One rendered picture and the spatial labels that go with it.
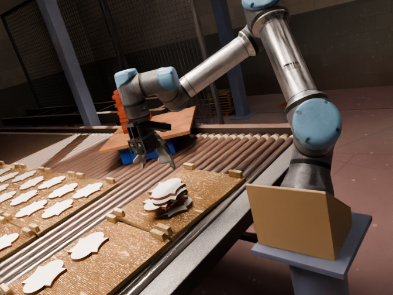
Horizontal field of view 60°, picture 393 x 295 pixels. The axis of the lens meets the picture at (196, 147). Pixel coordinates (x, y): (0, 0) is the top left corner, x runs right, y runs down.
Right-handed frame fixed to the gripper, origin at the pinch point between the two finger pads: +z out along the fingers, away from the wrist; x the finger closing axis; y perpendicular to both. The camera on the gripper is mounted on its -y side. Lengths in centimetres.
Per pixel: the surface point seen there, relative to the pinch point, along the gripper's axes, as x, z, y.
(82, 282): -2.9, 16.3, 40.0
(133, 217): -11.8, 16.0, 9.0
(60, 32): -161, -64, -98
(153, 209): 1.8, 10.1, 10.2
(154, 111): -89, 6, -98
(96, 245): -11.1, 15.0, 26.9
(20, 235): -55, 16, 30
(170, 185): 1.2, 7.6, -1.3
